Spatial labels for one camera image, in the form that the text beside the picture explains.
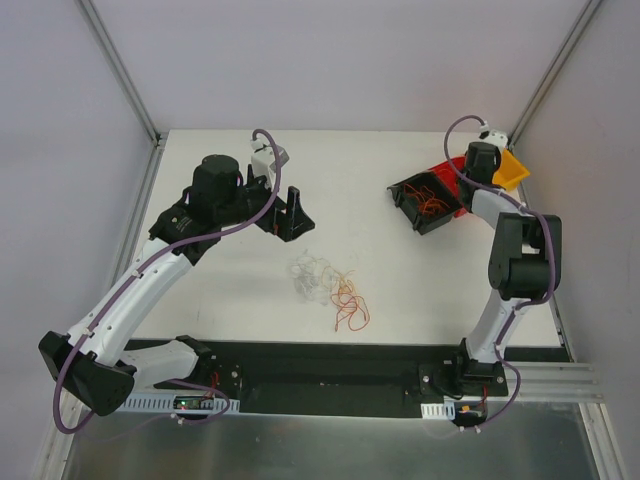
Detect white cables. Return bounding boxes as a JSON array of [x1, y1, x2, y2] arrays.
[[287, 252, 334, 307]]

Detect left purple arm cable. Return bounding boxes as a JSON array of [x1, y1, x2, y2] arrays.
[[52, 128, 281, 435]]

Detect orange cables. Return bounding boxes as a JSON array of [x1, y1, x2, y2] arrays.
[[402, 182, 451, 219], [329, 269, 372, 333]]

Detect yellow cables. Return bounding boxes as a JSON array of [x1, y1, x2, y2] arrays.
[[319, 264, 351, 291]]

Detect left aluminium frame post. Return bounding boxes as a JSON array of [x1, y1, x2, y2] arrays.
[[75, 0, 162, 146]]

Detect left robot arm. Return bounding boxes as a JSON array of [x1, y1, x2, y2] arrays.
[[38, 147, 315, 416]]

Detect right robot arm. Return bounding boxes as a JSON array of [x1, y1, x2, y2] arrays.
[[450, 141, 562, 395]]

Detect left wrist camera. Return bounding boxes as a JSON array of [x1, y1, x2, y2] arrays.
[[247, 139, 276, 189]]

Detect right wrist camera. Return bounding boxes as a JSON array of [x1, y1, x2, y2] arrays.
[[479, 123, 508, 152]]

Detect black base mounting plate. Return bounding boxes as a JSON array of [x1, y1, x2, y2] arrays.
[[152, 340, 511, 419]]

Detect yellow plastic bin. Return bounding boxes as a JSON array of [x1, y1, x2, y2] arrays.
[[493, 149, 530, 191]]

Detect white cable duct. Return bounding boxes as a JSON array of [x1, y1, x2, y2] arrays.
[[116, 393, 240, 416], [420, 401, 456, 421]]

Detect red plastic bin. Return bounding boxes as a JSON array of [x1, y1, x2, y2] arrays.
[[430, 156, 465, 198]]

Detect right aluminium frame post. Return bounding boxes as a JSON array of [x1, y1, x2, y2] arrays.
[[508, 0, 606, 149]]

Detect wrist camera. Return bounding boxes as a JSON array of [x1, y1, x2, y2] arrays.
[[479, 123, 508, 152], [247, 139, 276, 189]]

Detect right white cable duct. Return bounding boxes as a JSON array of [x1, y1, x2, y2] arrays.
[[420, 401, 456, 421]]

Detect left white cable duct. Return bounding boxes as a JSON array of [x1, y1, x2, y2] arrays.
[[116, 393, 240, 416]]

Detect aluminium frame post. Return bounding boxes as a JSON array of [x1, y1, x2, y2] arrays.
[[508, 0, 606, 149], [75, 0, 162, 146]]

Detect black plastic bin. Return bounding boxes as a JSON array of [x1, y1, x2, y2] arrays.
[[387, 171, 462, 235]]

